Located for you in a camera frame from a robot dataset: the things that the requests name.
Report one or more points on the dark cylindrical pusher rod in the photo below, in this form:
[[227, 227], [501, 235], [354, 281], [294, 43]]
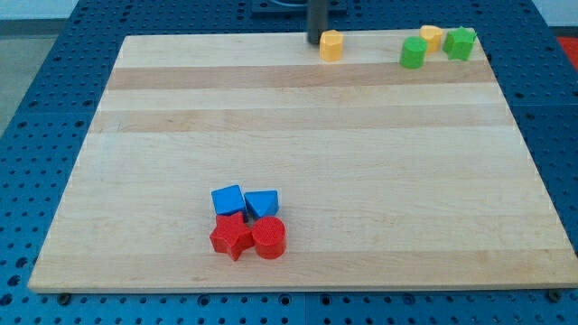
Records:
[[317, 19]]

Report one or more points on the yellow hexagon block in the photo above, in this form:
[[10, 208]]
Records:
[[331, 45]]

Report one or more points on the wooden board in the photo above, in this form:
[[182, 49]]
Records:
[[388, 179]]

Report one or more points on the green cylinder block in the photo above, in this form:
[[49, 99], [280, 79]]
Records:
[[413, 52]]

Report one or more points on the yellow heart block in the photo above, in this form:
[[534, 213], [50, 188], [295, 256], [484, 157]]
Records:
[[433, 36]]

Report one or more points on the green star block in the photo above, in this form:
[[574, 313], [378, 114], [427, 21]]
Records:
[[458, 43]]

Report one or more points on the blue triangle block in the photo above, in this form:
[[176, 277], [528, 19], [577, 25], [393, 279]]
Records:
[[262, 203]]

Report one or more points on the blue cube block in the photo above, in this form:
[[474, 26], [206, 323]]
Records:
[[228, 200]]

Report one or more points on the red cylinder block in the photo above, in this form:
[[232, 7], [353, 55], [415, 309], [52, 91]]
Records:
[[269, 237]]

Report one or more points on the red star block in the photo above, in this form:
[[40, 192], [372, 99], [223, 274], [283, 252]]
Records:
[[231, 236]]

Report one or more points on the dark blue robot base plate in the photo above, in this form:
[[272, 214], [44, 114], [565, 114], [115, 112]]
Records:
[[269, 7]]

